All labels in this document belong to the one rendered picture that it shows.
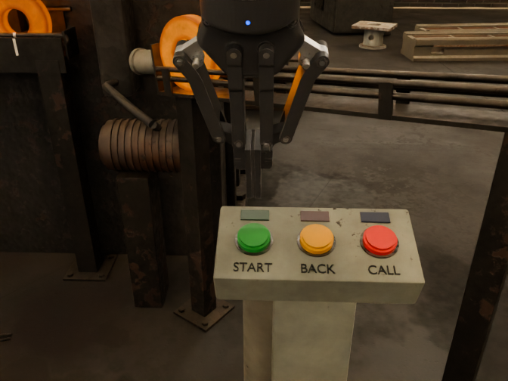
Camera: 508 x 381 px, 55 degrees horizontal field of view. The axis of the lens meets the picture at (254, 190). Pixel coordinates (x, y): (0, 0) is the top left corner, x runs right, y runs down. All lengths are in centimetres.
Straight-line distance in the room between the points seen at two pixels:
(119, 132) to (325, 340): 73
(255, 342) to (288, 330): 23
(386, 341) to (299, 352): 71
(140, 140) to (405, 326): 84
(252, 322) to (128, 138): 55
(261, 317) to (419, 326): 69
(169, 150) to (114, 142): 13
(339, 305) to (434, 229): 126
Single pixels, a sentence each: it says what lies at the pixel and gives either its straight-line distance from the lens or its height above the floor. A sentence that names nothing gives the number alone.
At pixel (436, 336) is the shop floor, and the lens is 141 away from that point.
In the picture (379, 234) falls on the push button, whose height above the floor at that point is 61.
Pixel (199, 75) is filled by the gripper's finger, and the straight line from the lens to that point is 42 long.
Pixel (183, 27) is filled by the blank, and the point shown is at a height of 76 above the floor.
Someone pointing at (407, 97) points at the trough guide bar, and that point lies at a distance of 78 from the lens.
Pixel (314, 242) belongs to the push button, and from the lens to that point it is 58.
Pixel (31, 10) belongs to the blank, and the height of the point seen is 76.
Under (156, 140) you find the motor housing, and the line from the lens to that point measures 115.
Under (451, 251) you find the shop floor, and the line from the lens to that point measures 175.
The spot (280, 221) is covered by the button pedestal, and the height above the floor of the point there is 61.
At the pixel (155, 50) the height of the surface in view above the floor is 71.
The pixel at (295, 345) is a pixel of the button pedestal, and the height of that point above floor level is 47.
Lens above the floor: 93
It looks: 28 degrees down
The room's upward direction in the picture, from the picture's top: straight up
